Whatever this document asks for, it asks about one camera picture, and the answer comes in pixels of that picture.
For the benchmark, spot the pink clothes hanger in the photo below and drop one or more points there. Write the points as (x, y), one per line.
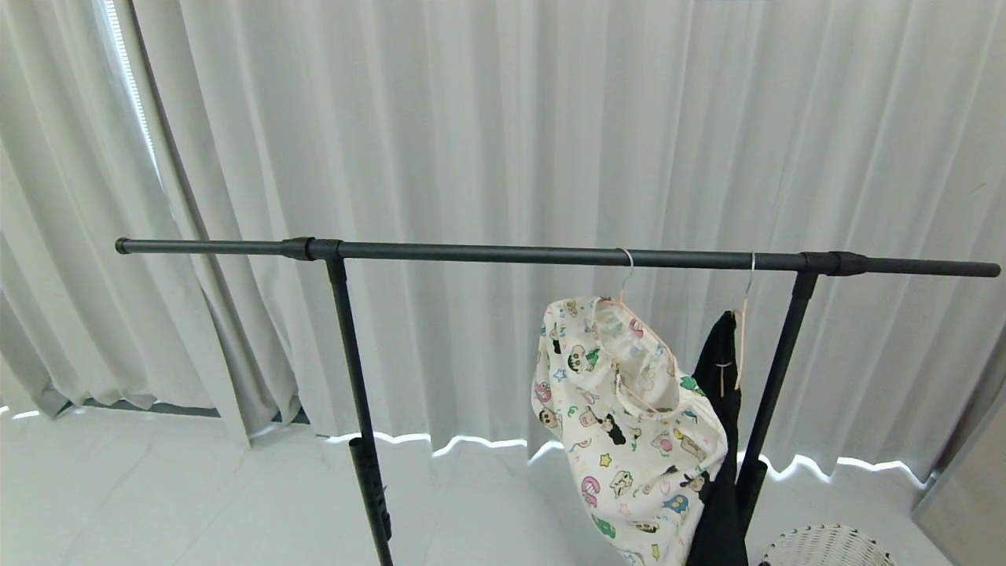
(740, 346)
(630, 259)

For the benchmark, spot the cream printed garment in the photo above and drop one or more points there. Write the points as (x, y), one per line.
(629, 472)

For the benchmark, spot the black garment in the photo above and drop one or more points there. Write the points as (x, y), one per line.
(719, 519)

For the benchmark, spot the black clothes rack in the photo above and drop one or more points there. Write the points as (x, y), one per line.
(511, 254)

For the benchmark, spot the white laundry basket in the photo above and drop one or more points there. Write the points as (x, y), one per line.
(825, 546)

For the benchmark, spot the white curtain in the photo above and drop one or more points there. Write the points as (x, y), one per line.
(511, 118)
(63, 196)

